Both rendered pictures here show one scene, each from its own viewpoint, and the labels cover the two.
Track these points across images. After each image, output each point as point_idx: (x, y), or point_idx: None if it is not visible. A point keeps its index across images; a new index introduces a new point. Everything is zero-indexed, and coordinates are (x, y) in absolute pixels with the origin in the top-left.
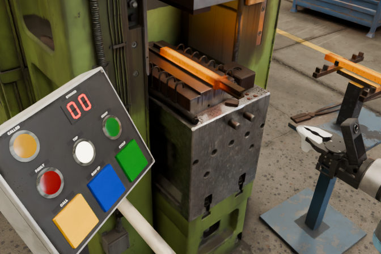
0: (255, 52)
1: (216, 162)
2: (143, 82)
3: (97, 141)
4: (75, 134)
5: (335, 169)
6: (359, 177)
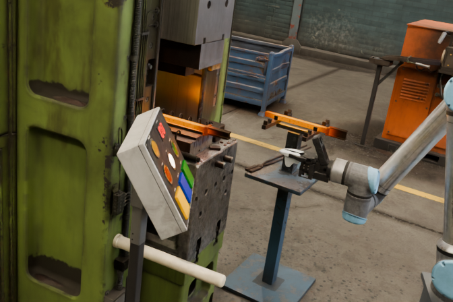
0: (212, 112)
1: (206, 202)
2: None
3: (172, 156)
4: (165, 148)
5: (312, 170)
6: (329, 170)
